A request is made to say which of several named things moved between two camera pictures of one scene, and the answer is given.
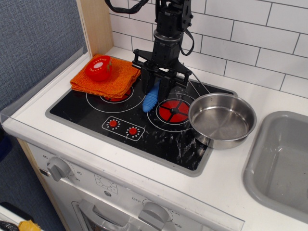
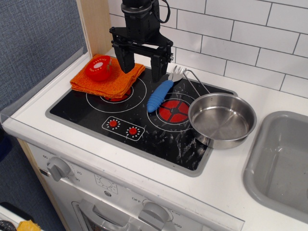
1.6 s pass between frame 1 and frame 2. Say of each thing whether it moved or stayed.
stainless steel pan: stayed
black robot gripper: moved
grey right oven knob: stayed
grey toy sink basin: stayed
